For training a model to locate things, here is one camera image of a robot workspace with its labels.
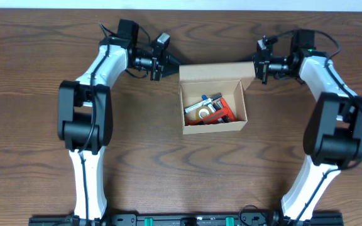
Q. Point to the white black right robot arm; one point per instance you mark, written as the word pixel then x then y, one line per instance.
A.
pixel 332 140

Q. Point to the yellow tape roll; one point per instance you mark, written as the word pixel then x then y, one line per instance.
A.
pixel 203 112

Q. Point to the red utility knife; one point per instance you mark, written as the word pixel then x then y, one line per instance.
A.
pixel 207 120

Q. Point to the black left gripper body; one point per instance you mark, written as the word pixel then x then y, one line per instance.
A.
pixel 156 66

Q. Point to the cardboard box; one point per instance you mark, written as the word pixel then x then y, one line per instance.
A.
pixel 228 79

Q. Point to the black capped white marker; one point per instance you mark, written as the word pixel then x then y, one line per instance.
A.
pixel 201 103

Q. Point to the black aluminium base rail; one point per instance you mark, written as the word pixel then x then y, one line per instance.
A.
pixel 250 217

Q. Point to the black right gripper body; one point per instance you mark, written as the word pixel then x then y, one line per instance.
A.
pixel 261 67

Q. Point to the red black stapler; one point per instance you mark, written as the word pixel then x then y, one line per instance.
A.
pixel 223 110

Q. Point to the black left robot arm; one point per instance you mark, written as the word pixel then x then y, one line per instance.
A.
pixel 85 110

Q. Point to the blue capped white marker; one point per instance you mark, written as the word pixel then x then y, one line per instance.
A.
pixel 208 102

